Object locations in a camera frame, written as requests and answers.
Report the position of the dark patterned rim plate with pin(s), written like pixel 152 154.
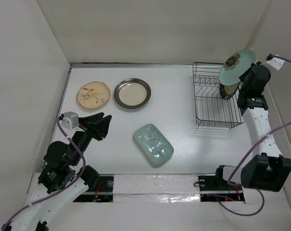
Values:
pixel 227 92

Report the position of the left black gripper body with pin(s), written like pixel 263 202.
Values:
pixel 88 135

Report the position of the grey rimmed cream plate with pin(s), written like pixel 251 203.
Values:
pixel 132 93

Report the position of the metal wire dish rack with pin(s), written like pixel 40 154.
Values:
pixel 211 110

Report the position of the light blue floral plate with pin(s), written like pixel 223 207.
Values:
pixel 235 66

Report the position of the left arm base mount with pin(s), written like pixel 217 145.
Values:
pixel 103 193

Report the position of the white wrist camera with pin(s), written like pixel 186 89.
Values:
pixel 69 120
pixel 274 62

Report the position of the tan floral round plate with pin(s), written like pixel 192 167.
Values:
pixel 93 95

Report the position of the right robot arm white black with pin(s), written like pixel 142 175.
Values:
pixel 263 167

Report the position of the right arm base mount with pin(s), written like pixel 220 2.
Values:
pixel 213 189

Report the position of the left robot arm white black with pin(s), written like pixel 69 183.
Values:
pixel 65 175

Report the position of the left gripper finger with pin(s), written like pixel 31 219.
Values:
pixel 91 120
pixel 102 127

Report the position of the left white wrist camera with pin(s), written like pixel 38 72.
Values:
pixel 69 120

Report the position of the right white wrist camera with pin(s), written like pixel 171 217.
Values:
pixel 274 62

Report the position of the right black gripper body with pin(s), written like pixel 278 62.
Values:
pixel 243 77

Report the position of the green rectangular divided plate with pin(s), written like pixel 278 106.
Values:
pixel 154 144

